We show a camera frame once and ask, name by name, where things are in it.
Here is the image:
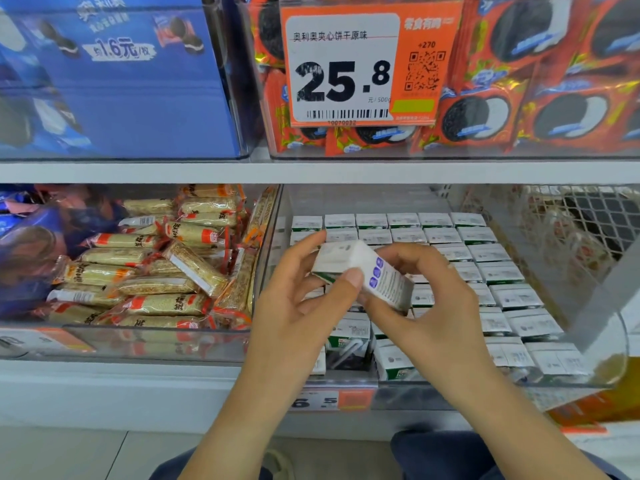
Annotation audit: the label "pile of blue snack packets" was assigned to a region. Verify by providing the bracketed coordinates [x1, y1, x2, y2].
[0, 185, 126, 318]

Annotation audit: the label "white wire mesh divider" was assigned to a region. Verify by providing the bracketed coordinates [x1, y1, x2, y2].
[530, 185, 640, 286]

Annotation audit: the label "person's left forearm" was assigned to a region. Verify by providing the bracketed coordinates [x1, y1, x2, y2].
[178, 385, 313, 480]

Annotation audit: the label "pile of yellow wafer bars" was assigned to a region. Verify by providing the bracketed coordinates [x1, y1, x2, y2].
[40, 185, 281, 331]

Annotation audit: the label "blue cardboard display box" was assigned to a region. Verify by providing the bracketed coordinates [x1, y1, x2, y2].
[0, 0, 256, 160]

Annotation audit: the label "blueberry juice carton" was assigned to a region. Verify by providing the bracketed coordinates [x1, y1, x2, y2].
[311, 239, 414, 314]

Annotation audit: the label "person's left hand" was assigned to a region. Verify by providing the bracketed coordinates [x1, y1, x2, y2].
[245, 231, 366, 401]

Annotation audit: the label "yellow orange snack packet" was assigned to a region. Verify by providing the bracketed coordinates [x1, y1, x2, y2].
[548, 359, 640, 428]

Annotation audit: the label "faded orange price tag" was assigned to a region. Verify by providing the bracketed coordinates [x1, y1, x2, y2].
[0, 325, 97, 356]

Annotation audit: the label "person's blue jeans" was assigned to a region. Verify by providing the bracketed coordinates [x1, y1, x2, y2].
[150, 429, 626, 480]

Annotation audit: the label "stack of red cookie packets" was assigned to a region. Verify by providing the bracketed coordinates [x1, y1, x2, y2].
[240, 0, 640, 156]

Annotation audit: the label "clear plastic display bin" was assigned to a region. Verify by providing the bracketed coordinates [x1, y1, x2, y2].
[0, 183, 283, 362]
[255, 185, 629, 411]

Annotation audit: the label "rows of white juice cartons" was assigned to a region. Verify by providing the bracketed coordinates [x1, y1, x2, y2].
[288, 211, 596, 381]

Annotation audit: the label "large white orange price tag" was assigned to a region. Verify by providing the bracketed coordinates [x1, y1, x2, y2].
[279, 0, 464, 128]

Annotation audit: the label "small orange price tag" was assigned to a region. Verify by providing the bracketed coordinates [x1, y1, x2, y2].
[290, 385, 378, 414]

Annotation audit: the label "person's right hand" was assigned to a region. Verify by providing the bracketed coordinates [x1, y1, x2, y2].
[360, 241, 501, 396]

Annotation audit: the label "person's left white shoe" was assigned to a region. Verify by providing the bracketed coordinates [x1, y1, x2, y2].
[262, 447, 296, 480]

